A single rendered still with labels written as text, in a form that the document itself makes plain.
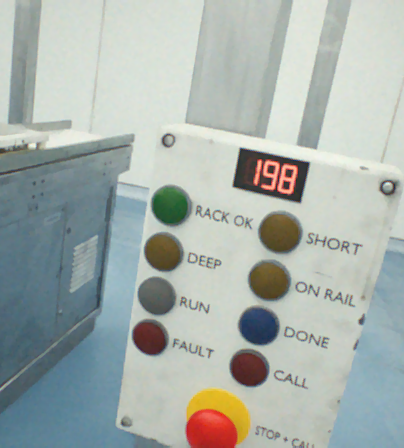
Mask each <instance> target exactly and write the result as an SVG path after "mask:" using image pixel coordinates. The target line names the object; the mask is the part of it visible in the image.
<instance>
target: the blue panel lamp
mask: <svg viewBox="0 0 404 448"><path fill-rule="evenodd" d="M241 330H242V332H243V335H244V337H245V338H246V339H247V340H249V341H250V342H254V343H258V344H262V343H266V342H270V341H272V340H273V339H274V336H275V335H276V332H277V324H276V322H275V320H274V317H273V316H272V315H271V314H270V313H268V312H265V311H263V310H251V311H249V312H246V313H245V314H244V315H243V318H242V320H241Z"/></svg>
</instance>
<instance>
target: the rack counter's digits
mask: <svg viewBox="0 0 404 448"><path fill-rule="evenodd" d="M299 167H300V166H297V165H289V164H285V163H280V162H276V161H272V160H267V159H264V158H259V157H254V156H251V155H246V160H245V164H244V169H243V178H242V183H241V184H243V185H251V186H254V187H259V188H263V189H266V190H271V191H275V192H279V193H283V194H286V195H291V196H293V195H294V191H295V186H296V179H297V175H298V171H299Z"/></svg>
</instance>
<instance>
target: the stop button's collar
mask: <svg viewBox="0 0 404 448"><path fill-rule="evenodd" d="M204 408H210V409H215V410H218V411H221V413H223V414H225V415H226V416H227V417H230V418H231V421H232V422H233V423H234V425H235V426H236V428H237V431H238V442H237V444H236V446H237V445H239V444H241V443H242V442H243V441H244V440H245V439H246V437H247V436H248V435H249V432H250V429H251V417H250V413H249V411H248V408H246V406H245V405H244V403H243V402H242V401H241V399H239V398H238V397H237V396H235V395H234V394H232V393H231V392H230V391H227V390H221V389H217V388H210V389H205V390H200V391H198V392H197V393H196V394H194V395H193V397H192V398H191V399H190V402H189V403H188V406H187V408H186V419H187V422H188V420H189V418H190V416H191V415H192V414H193V413H194V412H196V411H198V410H200V409H204Z"/></svg>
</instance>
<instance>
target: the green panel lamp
mask: <svg viewBox="0 0 404 448"><path fill-rule="evenodd" d="M153 210H154V213H155V215H156V216H157V218H158V219H159V220H161V221H162V222H164V223H167V224H177V223H179V222H181V221H182V220H183V219H184V218H185V217H186V215H187V213H188V202H187V199H186V197H185V196H184V195H183V194H182V193H181V192H180V191H178V189H175V188H172V187H166V188H163V189H161V190H159V191H158V192H157V194H156V196H155V197H154V199H153Z"/></svg>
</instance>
